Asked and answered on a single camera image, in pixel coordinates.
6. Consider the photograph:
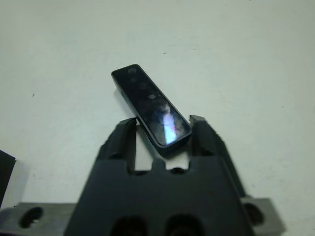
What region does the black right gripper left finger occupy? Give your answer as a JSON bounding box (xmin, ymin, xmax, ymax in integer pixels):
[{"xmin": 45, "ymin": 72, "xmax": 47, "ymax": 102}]
[{"xmin": 98, "ymin": 118, "xmax": 137, "ymax": 172}]

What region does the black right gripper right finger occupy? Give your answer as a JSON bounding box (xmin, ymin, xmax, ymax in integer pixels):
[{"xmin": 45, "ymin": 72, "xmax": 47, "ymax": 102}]
[{"xmin": 189, "ymin": 115, "xmax": 232, "ymax": 173}]

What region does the slim black camera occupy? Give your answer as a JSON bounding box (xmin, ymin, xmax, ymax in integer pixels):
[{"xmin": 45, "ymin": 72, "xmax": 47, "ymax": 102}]
[{"xmin": 111, "ymin": 63, "xmax": 192, "ymax": 156}]

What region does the black box base white inlay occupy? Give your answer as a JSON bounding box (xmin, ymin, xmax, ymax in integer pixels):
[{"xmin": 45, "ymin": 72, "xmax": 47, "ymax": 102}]
[{"xmin": 0, "ymin": 149, "xmax": 17, "ymax": 197}]

